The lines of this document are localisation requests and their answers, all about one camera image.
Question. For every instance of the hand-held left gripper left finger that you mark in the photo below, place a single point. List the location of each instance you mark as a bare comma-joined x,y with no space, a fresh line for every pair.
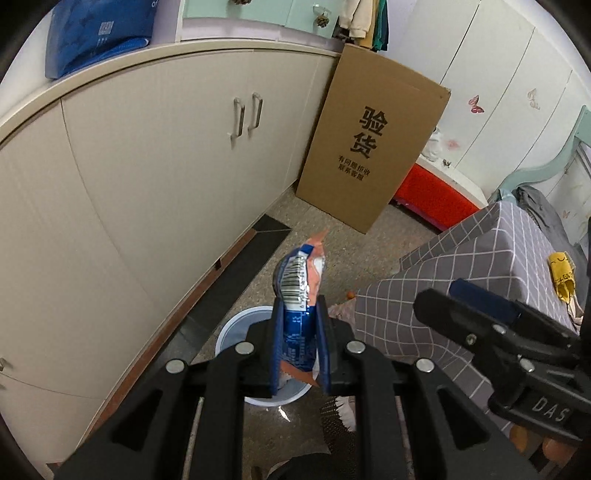
276,350

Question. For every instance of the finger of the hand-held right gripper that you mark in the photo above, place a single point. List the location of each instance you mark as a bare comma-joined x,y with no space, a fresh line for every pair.
443,309
480,295

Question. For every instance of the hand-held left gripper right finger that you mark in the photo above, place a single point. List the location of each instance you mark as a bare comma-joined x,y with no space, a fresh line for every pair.
324,344

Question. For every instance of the blue and orange snack wrapper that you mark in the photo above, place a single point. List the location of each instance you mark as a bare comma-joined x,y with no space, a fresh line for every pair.
295,337

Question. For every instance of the light blue trash bin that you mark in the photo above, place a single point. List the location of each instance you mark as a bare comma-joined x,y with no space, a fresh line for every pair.
240,323

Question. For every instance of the person's right hand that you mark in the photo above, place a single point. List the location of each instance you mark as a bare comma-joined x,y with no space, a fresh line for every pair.
556,451

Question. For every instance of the grey checked cloth table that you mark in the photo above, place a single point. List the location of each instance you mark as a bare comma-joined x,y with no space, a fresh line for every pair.
485,249

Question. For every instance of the yellow packet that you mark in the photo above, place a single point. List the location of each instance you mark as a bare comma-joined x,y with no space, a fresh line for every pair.
562,274

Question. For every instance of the black mesh shoe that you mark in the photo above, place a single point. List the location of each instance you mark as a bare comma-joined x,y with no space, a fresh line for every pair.
339,434

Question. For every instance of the grey garment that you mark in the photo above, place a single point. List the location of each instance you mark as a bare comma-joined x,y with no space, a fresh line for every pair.
542,207

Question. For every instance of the red storage box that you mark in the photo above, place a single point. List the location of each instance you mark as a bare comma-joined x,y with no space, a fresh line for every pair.
436,196

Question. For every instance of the white plastic bag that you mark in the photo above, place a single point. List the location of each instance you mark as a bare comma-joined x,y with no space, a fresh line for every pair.
433,145

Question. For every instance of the teal bed headboard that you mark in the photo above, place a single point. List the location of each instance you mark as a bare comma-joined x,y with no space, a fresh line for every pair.
561,159

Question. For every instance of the brown cardboard box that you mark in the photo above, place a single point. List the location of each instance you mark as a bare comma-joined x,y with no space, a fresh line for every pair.
374,134

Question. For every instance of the pink butterfly sticker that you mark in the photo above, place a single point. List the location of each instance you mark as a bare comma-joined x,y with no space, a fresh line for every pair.
475,104

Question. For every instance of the beige cabinet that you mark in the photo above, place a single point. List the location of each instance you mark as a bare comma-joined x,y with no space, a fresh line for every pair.
138,207

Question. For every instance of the pale butterfly sticker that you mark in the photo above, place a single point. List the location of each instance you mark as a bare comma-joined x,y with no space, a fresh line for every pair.
534,98

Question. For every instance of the white wardrobe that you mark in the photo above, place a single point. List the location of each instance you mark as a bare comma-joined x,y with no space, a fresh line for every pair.
498,60

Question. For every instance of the green hanging garment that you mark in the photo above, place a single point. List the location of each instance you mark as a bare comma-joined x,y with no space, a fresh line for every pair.
381,25

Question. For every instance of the cream hanging garment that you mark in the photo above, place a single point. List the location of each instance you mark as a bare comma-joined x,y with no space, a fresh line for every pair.
360,18

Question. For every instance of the blue plastic package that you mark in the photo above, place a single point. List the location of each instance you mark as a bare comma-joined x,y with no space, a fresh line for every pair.
97,32

